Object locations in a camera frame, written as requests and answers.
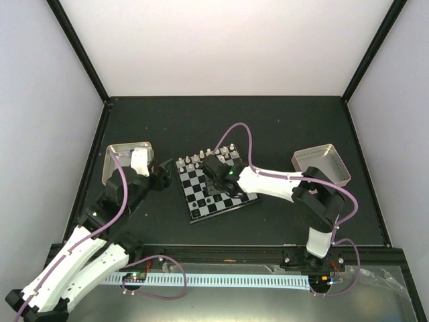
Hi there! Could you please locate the black frame post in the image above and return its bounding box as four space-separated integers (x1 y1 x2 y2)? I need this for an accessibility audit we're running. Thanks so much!
342 0 408 103
46 0 110 103

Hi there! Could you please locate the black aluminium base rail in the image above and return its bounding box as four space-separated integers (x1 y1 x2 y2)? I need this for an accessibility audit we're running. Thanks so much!
130 242 406 270

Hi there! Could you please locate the pink rimmed metal tin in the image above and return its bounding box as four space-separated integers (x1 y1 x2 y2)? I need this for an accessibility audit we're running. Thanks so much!
291 144 351 186

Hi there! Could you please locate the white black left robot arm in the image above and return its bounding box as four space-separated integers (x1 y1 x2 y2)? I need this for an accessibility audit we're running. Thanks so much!
5 160 173 321

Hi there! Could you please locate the white slotted cable duct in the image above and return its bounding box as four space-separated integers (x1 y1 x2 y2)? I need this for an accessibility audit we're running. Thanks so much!
101 272 310 290

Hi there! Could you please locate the right black frame post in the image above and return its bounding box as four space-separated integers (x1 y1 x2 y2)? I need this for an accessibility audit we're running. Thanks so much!
342 0 408 103

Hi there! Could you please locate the left black frame post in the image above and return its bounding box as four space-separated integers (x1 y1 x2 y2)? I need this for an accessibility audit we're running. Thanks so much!
46 0 110 103

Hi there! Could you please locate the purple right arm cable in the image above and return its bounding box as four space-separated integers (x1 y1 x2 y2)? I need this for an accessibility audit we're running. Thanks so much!
214 122 361 298

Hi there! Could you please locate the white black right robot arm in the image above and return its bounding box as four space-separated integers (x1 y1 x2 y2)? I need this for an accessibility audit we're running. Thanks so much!
201 155 345 271

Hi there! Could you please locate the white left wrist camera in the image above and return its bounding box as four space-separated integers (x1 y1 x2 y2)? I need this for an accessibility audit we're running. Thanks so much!
130 146 151 176

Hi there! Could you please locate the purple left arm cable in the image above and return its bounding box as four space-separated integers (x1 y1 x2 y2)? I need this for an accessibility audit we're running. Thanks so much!
13 150 187 321

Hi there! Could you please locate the black white chessboard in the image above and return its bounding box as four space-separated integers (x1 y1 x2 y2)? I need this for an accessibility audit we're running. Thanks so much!
175 145 261 223

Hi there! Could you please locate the gold rimmed metal tin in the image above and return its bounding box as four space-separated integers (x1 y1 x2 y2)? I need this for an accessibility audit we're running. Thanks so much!
101 142 154 185

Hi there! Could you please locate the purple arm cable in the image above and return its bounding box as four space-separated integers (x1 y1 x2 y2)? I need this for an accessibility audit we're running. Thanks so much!
214 122 361 298
13 150 187 321

